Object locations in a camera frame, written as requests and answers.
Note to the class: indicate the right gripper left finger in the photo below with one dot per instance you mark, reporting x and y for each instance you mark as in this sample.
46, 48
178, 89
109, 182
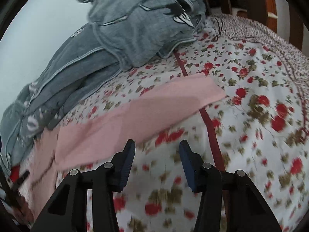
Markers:
66, 208

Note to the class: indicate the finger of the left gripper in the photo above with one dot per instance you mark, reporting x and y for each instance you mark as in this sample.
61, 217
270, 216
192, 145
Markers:
13, 189

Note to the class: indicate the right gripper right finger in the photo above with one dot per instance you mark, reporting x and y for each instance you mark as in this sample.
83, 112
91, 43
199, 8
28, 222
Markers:
247, 210

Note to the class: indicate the pink knit sweater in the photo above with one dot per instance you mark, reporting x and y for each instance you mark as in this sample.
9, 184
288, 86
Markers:
141, 118

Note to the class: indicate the red pillow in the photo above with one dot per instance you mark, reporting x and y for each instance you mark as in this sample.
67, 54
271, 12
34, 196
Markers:
14, 173

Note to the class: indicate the floral bed sheet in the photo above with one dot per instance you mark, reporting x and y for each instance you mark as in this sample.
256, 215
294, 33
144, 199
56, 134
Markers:
260, 127

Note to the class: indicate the orange wooden door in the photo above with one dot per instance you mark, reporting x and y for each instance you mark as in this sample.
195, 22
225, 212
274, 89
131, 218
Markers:
272, 18

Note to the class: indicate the grey floral blanket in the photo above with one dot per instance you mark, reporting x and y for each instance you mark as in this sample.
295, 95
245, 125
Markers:
119, 35

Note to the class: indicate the dark wooden bed frame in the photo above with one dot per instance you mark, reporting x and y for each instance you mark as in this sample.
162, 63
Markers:
287, 18

